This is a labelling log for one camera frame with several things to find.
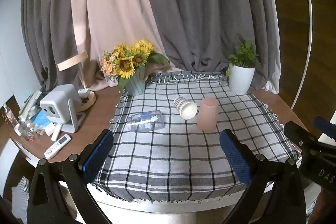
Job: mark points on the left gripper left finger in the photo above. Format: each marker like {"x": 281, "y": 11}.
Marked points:
{"x": 46, "y": 202}

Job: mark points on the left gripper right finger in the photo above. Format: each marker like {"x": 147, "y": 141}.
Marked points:
{"x": 287, "y": 201}

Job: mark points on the pink plastic cup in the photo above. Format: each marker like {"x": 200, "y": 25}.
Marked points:
{"x": 208, "y": 114}

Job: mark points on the white paper cup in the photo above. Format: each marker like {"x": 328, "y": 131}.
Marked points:
{"x": 187, "y": 109}

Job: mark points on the white remote control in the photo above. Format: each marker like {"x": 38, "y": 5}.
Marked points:
{"x": 57, "y": 146}

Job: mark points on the white sheer curtain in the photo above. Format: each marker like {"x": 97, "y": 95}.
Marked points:
{"x": 273, "y": 84}

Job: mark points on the white projector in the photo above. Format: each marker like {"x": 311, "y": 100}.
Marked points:
{"x": 61, "y": 106}

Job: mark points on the white plant pot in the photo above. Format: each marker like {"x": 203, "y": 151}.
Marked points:
{"x": 240, "y": 79}

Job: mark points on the wooden table lamp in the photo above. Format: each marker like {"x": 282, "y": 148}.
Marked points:
{"x": 88, "y": 97}

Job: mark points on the checkered tablecloth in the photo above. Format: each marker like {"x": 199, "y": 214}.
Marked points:
{"x": 180, "y": 162}

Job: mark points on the green potted plant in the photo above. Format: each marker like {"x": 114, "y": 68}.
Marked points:
{"x": 244, "y": 56}

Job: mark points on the light blue ribbed vase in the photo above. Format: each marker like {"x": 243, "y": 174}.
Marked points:
{"x": 136, "y": 84}

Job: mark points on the sunflower bouquet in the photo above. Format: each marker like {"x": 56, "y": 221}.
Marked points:
{"x": 124, "y": 61}

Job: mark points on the grey curtain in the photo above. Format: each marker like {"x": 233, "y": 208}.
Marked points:
{"x": 197, "y": 35}

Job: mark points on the beige curtain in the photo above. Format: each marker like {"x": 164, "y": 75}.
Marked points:
{"x": 100, "y": 25}

